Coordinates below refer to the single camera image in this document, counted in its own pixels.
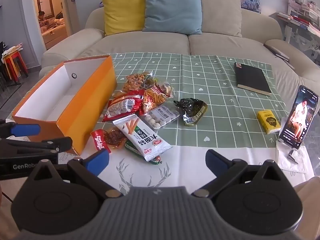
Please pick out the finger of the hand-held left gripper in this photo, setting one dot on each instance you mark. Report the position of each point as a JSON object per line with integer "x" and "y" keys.
{"x": 55, "y": 143}
{"x": 26, "y": 130}

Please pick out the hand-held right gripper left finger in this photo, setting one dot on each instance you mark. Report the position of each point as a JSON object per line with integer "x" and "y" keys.
{"x": 98, "y": 162}

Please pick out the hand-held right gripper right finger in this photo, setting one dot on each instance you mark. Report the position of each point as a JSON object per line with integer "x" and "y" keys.
{"x": 215, "y": 161}

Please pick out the red spicy meat packet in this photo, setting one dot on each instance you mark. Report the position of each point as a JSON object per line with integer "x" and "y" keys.
{"x": 110, "y": 138}

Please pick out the green snack packet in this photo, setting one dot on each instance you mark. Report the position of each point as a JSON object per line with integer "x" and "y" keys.
{"x": 132, "y": 150}

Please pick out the orange cardboard box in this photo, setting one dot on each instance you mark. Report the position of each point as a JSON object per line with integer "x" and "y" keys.
{"x": 82, "y": 105}

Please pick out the white biscuit stick packet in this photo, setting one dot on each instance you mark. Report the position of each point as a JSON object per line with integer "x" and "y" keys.
{"x": 141, "y": 136}

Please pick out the dark green seaweed packet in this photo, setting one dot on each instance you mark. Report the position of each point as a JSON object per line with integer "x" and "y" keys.
{"x": 191, "y": 108}

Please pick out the red sausage packet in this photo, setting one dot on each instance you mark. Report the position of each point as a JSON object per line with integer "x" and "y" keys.
{"x": 120, "y": 107}

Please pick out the clear packet of white balls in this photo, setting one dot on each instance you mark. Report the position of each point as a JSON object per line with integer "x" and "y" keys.
{"x": 162, "y": 116}

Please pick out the red stick snack bag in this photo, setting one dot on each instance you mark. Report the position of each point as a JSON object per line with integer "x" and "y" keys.
{"x": 153, "y": 97}

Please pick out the mixed nut snack bag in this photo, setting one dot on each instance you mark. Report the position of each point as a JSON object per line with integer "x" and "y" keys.
{"x": 135, "y": 81}

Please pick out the small dark snack packet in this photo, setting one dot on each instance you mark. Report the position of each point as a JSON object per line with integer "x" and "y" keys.
{"x": 150, "y": 80}

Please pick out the red stool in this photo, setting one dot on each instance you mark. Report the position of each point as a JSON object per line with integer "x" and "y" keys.
{"x": 15, "y": 65}

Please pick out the black chair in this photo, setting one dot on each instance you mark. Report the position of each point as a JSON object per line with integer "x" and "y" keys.
{"x": 2, "y": 67}

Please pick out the yellow tissue pack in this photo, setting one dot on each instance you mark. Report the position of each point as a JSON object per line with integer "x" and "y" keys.
{"x": 268, "y": 121}

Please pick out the metal phone stand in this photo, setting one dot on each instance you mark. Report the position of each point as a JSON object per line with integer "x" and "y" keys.
{"x": 291, "y": 155}

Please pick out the pile of papers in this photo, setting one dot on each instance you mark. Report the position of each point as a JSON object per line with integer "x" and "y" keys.
{"x": 12, "y": 51}

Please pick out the white paper sheet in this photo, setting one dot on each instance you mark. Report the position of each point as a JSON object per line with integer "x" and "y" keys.
{"x": 303, "y": 162}

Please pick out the black notebook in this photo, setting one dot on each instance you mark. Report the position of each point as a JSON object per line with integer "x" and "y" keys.
{"x": 252, "y": 78}

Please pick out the smartphone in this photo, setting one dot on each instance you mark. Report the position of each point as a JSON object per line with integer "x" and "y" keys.
{"x": 298, "y": 117}

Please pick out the beige sofa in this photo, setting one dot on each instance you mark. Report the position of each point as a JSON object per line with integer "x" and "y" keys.
{"x": 150, "y": 45}

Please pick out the yellow pillow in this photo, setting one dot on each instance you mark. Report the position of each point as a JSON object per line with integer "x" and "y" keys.
{"x": 122, "y": 12}

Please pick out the beige pillow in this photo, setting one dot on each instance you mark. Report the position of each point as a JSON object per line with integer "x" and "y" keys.
{"x": 220, "y": 12}

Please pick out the white shelf rack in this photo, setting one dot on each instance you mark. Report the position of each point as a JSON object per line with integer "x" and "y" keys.
{"x": 300, "y": 37}

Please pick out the light blue pillow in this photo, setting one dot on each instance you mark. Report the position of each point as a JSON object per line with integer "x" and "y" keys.
{"x": 172, "y": 10}

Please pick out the stack of books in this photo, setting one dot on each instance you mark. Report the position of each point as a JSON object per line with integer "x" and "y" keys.
{"x": 300, "y": 20}

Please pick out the white door frame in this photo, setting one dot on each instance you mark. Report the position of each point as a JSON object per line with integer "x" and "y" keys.
{"x": 67, "y": 12}

